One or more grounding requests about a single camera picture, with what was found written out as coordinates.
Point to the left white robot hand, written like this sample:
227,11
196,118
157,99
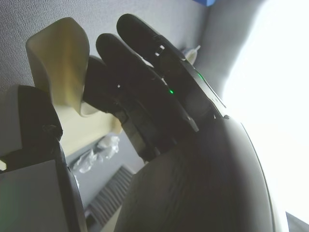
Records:
193,181

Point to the white paper ball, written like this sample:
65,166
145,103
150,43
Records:
85,162
108,147

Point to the cream plastic dustpan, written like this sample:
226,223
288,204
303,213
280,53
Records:
60,60

